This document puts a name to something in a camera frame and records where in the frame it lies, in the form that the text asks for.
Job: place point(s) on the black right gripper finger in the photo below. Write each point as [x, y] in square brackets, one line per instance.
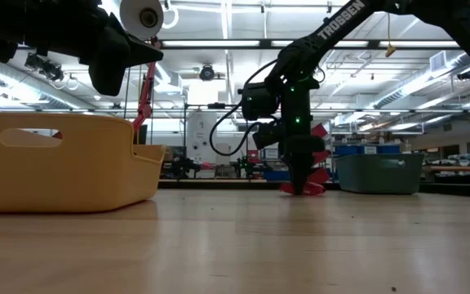
[300, 175]

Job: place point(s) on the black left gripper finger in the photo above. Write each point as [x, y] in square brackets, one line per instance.
[137, 58]
[137, 45]

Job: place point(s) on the small red KitKat bar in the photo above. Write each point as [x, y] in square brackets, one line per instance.
[316, 188]

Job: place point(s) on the teal plastic bin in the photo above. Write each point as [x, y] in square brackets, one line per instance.
[378, 173]

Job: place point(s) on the yellow plastic bin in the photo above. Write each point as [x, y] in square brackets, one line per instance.
[76, 171]

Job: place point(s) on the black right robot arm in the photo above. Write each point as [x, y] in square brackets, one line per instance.
[333, 24]

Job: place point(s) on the red bin rack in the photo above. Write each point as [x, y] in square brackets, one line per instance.
[320, 130]

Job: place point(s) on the small display screen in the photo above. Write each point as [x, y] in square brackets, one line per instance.
[271, 154]

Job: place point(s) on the red desk lamp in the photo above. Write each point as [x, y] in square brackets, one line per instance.
[144, 94]

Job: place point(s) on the black ceiling fixture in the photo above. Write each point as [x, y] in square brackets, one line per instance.
[43, 66]

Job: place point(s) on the small black background robot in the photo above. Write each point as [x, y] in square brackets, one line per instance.
[243, 165]
[184, 167]

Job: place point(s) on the blue storage bins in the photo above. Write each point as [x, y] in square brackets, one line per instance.
[365, 149]

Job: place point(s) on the black hanging ceiling device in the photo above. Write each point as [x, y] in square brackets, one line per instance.
[207, 72]

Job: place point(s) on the white cylindrical tank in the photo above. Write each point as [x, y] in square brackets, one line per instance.
[201, 130]

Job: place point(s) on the wooden workbench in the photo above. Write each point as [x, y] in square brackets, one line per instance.
[459, 168]

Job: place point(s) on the black cart frame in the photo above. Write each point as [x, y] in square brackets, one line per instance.
[216, 105]

